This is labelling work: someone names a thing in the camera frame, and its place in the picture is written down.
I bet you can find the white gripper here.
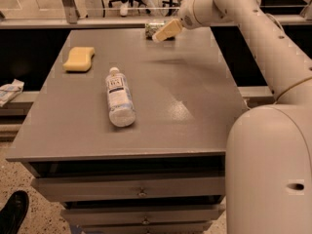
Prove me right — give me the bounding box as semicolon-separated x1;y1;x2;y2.
152;0;195;42

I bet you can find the green white 7up can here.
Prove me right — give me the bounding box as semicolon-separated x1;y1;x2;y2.
145;21;166;40

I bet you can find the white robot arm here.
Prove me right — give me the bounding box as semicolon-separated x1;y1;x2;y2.
153;0;312;234

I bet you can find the yellow sponge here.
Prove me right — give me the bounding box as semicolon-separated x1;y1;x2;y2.
62;47;95;72

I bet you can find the clear plastic tea bottle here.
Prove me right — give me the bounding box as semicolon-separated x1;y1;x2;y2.
105;67;136;128

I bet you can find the grey metal railing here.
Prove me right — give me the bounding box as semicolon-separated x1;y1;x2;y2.
0;0;312;30

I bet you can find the grey drawer cabinet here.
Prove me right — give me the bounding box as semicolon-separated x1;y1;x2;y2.
7;28;246;234

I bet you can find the black shoe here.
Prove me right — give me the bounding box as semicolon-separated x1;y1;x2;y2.
0;190;29;234

